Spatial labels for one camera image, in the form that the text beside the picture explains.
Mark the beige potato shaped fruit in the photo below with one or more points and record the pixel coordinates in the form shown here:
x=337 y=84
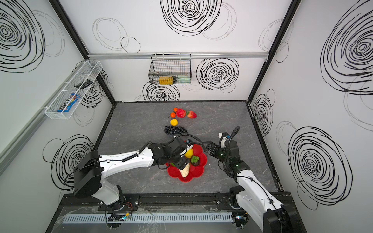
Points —
x=185 y=171

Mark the red pink apple fruit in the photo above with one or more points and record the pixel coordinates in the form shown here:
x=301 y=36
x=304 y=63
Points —
x=181 y=113

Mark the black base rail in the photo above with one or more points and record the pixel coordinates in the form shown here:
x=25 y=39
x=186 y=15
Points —
x=211 y=201

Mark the aluminium wall rail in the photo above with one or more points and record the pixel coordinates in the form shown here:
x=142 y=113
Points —
x=178 y=55

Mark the white slotted cable duct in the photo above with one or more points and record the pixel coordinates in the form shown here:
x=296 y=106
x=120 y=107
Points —
x=148 y=218

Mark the black remote control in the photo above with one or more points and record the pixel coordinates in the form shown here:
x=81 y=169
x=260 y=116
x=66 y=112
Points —
x=84 y=84

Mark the yellow box in basket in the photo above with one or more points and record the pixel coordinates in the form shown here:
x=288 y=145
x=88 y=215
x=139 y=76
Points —
x=166 y=80

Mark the black wire basket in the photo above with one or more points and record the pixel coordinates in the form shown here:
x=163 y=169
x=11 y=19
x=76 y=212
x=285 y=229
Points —
x=169 y=67

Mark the blue candy packet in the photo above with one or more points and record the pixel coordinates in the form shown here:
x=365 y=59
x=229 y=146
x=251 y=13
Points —
x=69 y=103

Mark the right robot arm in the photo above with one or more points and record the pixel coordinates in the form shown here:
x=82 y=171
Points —
x=270 y=214

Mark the small yellow lemon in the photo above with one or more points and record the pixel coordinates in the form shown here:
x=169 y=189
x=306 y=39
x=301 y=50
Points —
x=174 y=122

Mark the black grape bunch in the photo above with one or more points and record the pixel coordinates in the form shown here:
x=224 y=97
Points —
x=175 y=130

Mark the red flower shaped bowl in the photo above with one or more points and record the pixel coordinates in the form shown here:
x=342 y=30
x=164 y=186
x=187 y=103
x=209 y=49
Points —
x=194 y=171

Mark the red strawberry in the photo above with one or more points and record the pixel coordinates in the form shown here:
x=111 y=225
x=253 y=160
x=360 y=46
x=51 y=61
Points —
x=191 y=114

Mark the green box in basket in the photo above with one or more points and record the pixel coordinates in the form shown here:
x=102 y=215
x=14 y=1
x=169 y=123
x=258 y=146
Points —
x=183 y=80

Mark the dark purple plum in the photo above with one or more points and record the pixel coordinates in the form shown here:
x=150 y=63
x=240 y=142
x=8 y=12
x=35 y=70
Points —
x=195 y=161

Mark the white wire shelf basket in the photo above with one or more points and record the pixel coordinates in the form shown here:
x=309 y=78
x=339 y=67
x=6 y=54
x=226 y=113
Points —
x=90 y=97

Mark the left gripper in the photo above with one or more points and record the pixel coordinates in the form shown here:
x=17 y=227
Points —
x=182 y=163

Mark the large yellow lemon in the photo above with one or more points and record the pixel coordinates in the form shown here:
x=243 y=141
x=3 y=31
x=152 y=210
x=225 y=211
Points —
x=189 y=153

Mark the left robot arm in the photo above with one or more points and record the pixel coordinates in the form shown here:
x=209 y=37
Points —
x=91 y=173

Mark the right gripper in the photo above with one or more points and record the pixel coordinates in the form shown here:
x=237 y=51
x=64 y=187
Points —
x=215 y=147

